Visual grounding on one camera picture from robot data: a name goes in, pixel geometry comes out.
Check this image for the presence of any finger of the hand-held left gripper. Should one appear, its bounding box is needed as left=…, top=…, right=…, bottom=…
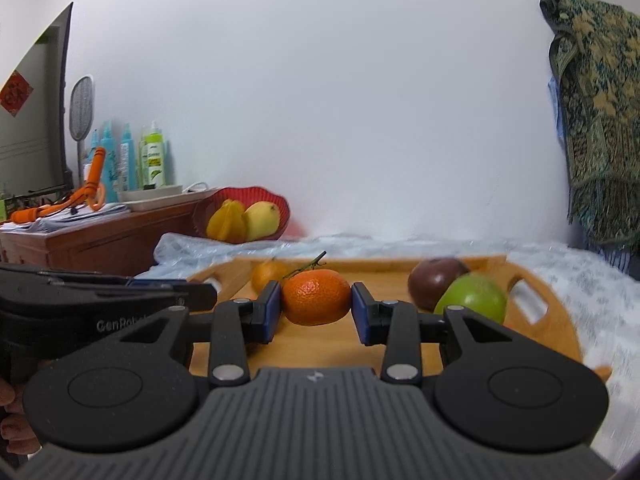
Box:
left=165, top=284, right=218, bottom=312
left=125, top=278, right=191, bottom=290

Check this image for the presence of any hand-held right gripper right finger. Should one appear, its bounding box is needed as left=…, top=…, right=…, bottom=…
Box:
left=350, top=281, right=513, bottom=388

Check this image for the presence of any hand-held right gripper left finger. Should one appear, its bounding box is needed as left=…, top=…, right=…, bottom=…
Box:
left=120, top=280, right=283, bottom=388

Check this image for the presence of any small tangerine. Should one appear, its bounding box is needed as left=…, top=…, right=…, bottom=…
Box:
left=250, top=257, right=293, bottom=293

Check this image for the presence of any wooden tray with handles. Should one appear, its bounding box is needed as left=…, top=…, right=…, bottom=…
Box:
left=187, top=255, right=613, bottom=386

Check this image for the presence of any tangerine with stem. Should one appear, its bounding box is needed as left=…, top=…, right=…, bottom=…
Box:
left=281, top=251, right=352, bottom=327

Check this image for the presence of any dark purple round fruit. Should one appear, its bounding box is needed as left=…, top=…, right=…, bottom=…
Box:
left=407, top=257, right=471, bottom=311

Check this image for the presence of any green apple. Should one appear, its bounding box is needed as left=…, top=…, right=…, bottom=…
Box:
left=434, top=274, right=508, bottom=326

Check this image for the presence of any person's left hand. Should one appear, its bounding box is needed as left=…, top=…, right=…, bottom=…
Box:
left=0, top=377, right=43, bottom=456

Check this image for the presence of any brown wooden cabinet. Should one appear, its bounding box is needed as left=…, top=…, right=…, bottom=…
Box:
left=0, top=200, right=221, bottom=278

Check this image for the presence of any yellow starfruit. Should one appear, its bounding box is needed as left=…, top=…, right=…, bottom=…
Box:
left=206, top=199, right=249, bottom=243

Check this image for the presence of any white rectangular tray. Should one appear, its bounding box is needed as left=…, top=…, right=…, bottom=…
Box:
left=117, top=184, right=183, bottom=212

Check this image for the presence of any yellow mango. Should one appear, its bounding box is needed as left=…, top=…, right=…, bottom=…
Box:
left=244, top=201, right=281, bottom=242

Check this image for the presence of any stack of papers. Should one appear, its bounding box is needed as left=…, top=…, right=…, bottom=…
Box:
left=0, top=202, right=133, bottom=233

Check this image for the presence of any red plastic fruit bowl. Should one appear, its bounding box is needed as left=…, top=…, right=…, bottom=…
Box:
left=192, top=186, right=291, bottom=245

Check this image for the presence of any green and white bottle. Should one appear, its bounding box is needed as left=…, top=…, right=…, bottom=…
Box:
left=140, top=121, right=167, bottom=188

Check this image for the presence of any grey door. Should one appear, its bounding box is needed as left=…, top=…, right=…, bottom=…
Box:
left=0, top=2, right=75, bottom=196

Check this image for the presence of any electric fly swatter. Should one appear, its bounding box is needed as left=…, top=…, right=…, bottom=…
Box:
left=69, top=75, right=96, bottom=188

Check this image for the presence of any silver snowflake tablecloth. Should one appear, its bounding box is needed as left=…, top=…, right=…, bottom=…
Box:
left=135, top=232, right=640, bottom=461

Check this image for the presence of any red paper door decoration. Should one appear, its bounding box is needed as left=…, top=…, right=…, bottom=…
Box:
left=0, top=71, right=35, bottom=118

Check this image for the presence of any green patterned fringed shawl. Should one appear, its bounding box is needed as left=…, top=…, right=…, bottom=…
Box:
left=540, top=0, right=640, bottom=253

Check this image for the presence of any orange rope leash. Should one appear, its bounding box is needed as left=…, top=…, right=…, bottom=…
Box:
left=11, top=146, right=107, bottom=223

